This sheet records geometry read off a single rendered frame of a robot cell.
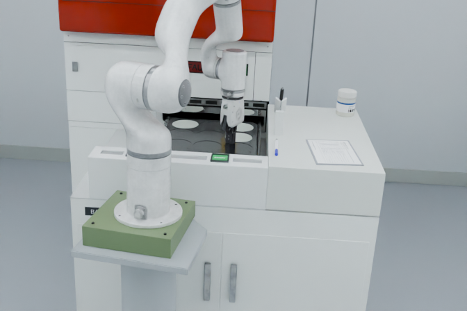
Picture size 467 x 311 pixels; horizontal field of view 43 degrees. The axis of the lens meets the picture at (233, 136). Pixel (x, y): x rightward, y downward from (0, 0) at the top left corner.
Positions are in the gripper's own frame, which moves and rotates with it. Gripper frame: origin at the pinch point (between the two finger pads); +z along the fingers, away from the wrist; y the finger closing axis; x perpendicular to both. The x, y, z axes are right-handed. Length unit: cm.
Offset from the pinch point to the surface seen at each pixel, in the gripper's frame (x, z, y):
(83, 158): 68, 24, -1
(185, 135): 16.9, 2.1, -3.1
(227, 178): -15.7, 0.4, -30.9
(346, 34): 19, -8, 186
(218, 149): 0.2, 2.1, -8.3
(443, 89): -41, 24, 215
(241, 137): -0.8, 1.9, 7.1
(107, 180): 18, 4, -47
